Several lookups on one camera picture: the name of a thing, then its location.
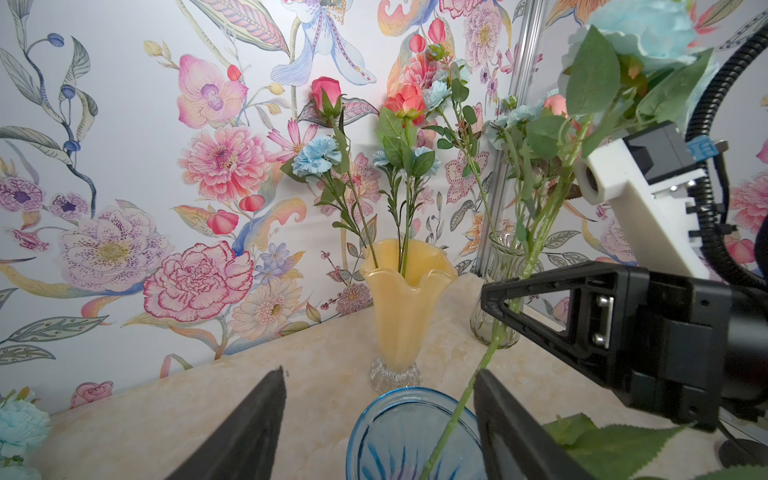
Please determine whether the light blue rose stem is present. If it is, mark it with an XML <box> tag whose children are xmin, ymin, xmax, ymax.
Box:
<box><xmin>418</xmin><ymin>0</ymin><xmax>718</xmax><ymax>480</ymax></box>

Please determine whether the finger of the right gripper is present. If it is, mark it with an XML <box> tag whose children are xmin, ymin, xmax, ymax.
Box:
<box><xmin>480</xmin><ymin>262</ymin><xmax>630</xmax><ymax>384</ymax></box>

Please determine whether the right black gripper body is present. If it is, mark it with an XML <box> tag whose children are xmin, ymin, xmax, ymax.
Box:
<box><xmin>610</xmin><ymin>268</ymin><xmax>767</xmax><ymax>431</ymax></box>

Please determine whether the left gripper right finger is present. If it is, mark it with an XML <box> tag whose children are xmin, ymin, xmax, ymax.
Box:
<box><xmin>474</xmin><ymin>369</ymin><xmax>592</xmax><ymax>480</ymax></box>

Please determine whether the clear ribbed glass vase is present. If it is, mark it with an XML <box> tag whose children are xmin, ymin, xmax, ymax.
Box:
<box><xmin>469</xmin><ymin>230</ymin><xmax>532</xmax><ymax>350</ymax></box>

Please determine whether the yellow ruffled glass vase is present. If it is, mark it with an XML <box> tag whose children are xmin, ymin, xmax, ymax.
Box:
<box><xmin>360</xmin><ymin>239</ymin><xmax>458</xmax><ymax>394</ymax></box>

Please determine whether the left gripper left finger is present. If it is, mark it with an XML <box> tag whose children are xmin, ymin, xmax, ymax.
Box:
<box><xmin>169</xmin><ymin>368</ymin><xmax>287</xmax><ymax>480</ymax></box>

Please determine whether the pink rose blue carnation bouquet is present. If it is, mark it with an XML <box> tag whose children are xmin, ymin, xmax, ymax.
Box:
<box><xmin>279</xmin><ymin>76</ymin><xmax>445</xmax><ymax>277</ymax></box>

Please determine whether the blue purple glass vase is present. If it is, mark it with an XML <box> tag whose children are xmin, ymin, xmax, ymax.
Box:
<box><xmin>346</xmin><ymin>387</ymin><xmax>487</xmax><ymax>480</ymax></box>

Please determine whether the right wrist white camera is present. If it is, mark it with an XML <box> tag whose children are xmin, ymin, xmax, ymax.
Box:
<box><xmin>575</xmin><ymin>121</ymin><xmax>710</xmax><ymax>280</ymax></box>

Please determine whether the red rose stem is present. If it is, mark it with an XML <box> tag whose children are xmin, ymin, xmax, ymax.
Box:
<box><xmin>543</xmin><ymin>413</ymin><xmax>767</xmax><ymax>479</ymax></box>

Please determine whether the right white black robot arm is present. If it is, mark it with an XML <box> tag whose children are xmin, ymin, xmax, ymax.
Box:
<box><xmin>480</xmin><ymin>29</ymin><xmax>767</xmax><ymax>431</ymax></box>

